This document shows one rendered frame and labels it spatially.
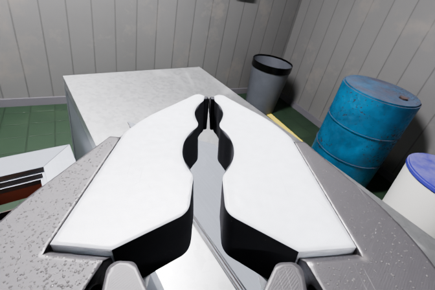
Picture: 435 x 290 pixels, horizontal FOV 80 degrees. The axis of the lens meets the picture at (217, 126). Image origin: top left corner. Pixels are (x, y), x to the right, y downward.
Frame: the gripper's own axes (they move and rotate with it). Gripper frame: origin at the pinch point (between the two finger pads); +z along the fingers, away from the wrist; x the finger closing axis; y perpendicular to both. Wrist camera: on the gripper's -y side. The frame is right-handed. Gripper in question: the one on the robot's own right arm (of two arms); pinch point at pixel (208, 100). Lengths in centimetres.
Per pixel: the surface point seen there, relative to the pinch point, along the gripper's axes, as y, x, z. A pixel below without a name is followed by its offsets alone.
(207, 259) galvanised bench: 40.9, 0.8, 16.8
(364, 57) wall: 71, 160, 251
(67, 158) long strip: 53, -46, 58
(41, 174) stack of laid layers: 54, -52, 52
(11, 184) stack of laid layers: 54, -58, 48
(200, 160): 38, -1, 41
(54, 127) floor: 127, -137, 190
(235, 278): 40.1, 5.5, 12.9
